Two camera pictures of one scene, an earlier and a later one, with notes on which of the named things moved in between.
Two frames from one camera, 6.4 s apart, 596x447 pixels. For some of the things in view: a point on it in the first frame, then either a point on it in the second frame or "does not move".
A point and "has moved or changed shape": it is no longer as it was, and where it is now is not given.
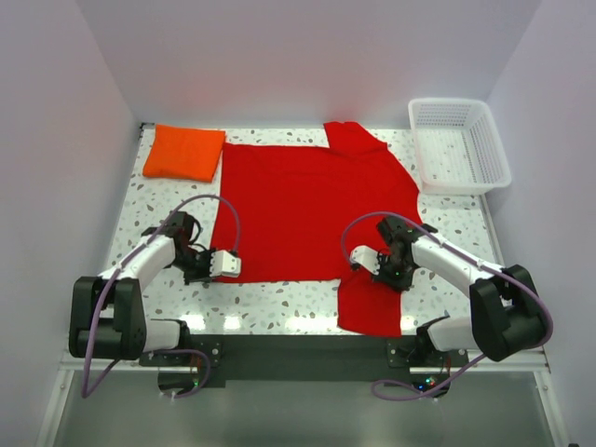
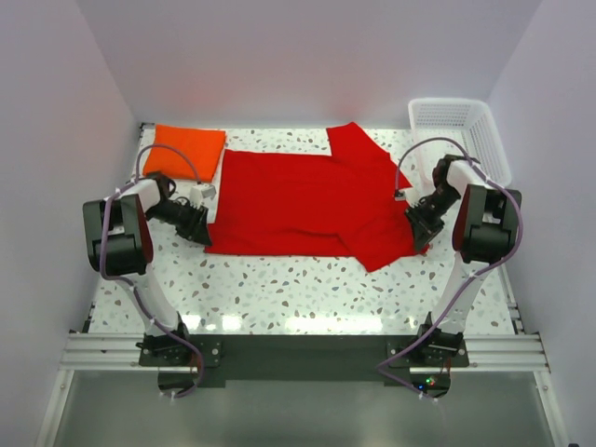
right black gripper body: (398, 275) -> (430, 212)
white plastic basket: (457, 145) does not move
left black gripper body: (196, 265) -> (182, 217)
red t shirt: (290, 212) has moved or changed shape
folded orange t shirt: (184, 153) does not move
